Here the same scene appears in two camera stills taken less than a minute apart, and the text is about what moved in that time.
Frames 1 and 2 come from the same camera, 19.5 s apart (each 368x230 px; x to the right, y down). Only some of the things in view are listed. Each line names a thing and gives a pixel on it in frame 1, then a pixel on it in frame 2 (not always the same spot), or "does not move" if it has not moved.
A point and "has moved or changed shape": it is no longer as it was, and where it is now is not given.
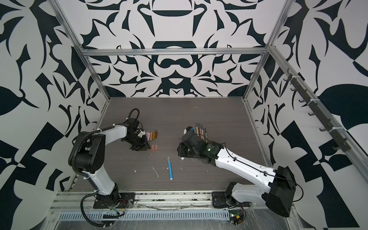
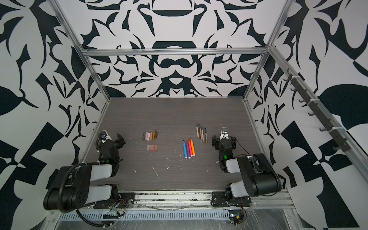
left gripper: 144,145 -> 117,143
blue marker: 170,170 has moved or changed shape
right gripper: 182,144 -> 216,142
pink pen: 202,133 does not move
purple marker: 179,144 has moved or changed shape
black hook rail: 306,97 does not move
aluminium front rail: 84,201 does not move
